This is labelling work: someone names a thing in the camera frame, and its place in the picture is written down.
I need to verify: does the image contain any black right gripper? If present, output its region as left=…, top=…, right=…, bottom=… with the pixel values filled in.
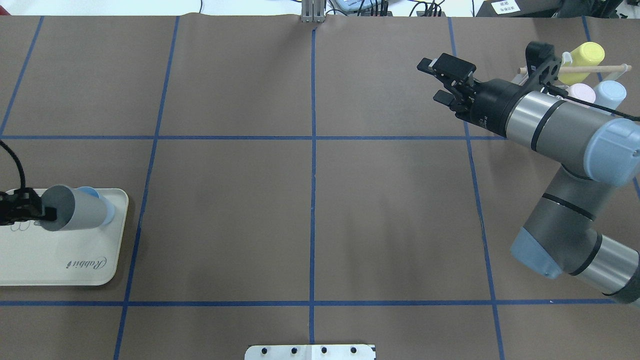
left=417, top=53, right=522, bottom=138

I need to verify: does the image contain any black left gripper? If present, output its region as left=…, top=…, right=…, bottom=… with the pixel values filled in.
left=0, top=187, right=57, bottom=226

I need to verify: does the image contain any grey plastic cup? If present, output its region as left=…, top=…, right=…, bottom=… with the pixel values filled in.
left=39, top=184, right=106, bottom=231

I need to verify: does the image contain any pink plastic cup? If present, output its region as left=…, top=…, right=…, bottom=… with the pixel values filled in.
left=567, top=83, right=596, bottom=103

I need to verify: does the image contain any yellow plastic cup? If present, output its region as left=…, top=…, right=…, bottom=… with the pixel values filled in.
left=558, top=41, right=606, bottom=86

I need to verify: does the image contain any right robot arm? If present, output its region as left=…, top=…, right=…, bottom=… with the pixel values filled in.
left=416, top=51, right=639, bottom=306

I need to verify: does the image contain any cream plastic tray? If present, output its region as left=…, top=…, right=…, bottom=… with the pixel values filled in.
left=0, top=188, right=130, bottom=286

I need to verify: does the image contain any black box with label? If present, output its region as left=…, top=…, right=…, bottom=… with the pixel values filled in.
left=475, top=0, right=564, bottom=18

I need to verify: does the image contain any right teach pendant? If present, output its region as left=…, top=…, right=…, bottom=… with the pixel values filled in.
left=332, top=0, right=377, bottom=13

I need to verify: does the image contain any white wire cup rack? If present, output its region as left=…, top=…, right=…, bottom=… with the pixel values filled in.
left=517, top=50, right=632, bottom=96

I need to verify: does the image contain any aluminium frame post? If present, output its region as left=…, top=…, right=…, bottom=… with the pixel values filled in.
left=299, top=0, right=327, bottom=23

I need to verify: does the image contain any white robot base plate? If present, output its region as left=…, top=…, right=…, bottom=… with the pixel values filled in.
left=244, top=344, right=377, bottom=360

